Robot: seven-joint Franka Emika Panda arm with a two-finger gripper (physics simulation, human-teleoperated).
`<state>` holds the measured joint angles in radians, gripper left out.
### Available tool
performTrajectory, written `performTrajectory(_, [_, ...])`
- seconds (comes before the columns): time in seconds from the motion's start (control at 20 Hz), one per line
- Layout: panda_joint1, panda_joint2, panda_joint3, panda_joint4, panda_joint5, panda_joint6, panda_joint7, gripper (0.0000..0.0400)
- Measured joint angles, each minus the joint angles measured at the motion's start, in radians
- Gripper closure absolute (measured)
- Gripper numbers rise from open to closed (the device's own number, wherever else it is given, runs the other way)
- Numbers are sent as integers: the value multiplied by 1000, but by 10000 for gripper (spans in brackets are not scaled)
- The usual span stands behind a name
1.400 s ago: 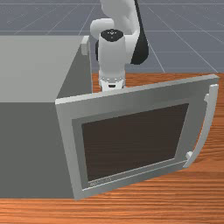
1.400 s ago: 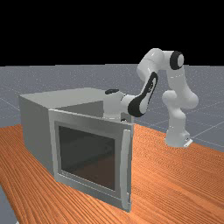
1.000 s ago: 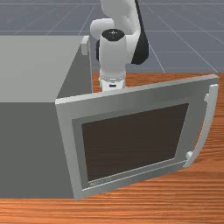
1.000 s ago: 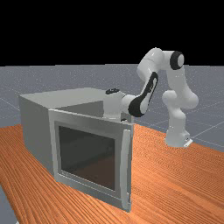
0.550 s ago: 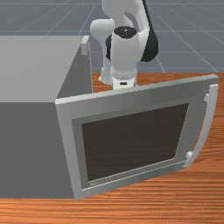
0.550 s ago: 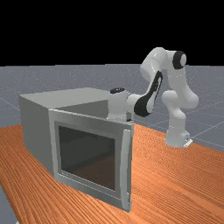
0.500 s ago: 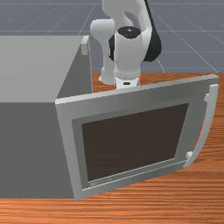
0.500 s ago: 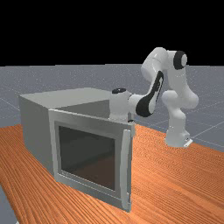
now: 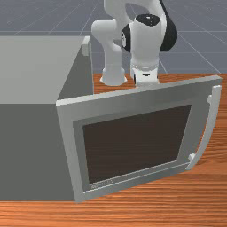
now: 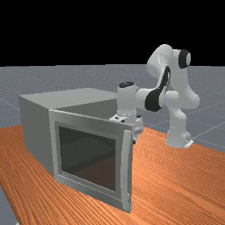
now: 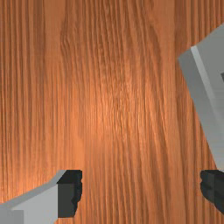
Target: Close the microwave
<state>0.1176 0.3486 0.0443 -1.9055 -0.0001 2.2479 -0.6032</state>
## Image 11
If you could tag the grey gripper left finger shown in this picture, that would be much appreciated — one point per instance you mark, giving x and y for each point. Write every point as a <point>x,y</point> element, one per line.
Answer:
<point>43,201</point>

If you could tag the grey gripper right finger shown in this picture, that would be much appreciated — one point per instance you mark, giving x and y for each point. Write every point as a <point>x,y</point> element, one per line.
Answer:
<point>214,186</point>

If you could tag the grey microwave door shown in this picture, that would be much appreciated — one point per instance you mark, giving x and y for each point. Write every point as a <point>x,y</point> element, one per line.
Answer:
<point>204,96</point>

